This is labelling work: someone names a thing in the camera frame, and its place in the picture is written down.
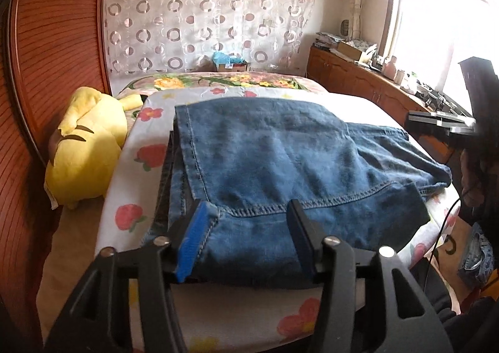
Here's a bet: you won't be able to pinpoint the circle patterned sheer curtain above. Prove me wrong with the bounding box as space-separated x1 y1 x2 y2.
103 0 314 74

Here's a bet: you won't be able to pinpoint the window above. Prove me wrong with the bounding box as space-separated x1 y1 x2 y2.
380 0 492 104

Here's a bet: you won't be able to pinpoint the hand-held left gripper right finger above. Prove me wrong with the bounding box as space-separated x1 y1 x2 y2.
286 199 455 353

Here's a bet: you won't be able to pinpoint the wooden cabinet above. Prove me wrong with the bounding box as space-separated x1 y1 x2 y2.
307 45 468 162

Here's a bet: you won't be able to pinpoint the strawberry print white sheet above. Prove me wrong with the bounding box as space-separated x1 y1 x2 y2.
94 88 463 353

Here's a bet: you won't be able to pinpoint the person's dark clothing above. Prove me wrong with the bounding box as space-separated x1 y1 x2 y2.
413 259 499 353

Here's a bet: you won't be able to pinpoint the person's right hand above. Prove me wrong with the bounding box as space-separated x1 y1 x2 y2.
460 150 484 206

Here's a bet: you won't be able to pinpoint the blue denim pants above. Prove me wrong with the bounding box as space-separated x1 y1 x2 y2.
142 97 453 287

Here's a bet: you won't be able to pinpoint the open cardboard box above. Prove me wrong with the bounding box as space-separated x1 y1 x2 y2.
337 40 369 62

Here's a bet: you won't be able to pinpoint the crumpled denim garment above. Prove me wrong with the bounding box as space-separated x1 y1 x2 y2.
458 222 496 287

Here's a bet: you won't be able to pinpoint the wooden slatted wardrobe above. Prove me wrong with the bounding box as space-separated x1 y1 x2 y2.
0 0 114 338

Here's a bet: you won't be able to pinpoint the stack of folded cloths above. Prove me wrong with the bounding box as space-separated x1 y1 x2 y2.
315 32 344 50

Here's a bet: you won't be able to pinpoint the yellow plush toy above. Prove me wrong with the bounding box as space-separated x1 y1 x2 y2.
44 87 144 209

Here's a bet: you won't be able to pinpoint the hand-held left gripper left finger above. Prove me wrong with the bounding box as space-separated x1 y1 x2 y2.
43 199 221 353

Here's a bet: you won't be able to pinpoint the black cable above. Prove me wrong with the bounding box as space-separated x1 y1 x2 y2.
427 197 463 279

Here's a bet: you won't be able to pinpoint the cardboard box with blue items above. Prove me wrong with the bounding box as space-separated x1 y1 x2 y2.
212 51 248 73

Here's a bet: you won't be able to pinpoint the floral blanket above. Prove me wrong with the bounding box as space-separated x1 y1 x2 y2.
117 71 324 98

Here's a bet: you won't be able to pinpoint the black devices on cabinet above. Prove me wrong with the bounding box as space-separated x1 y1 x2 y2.
417 82 464 114

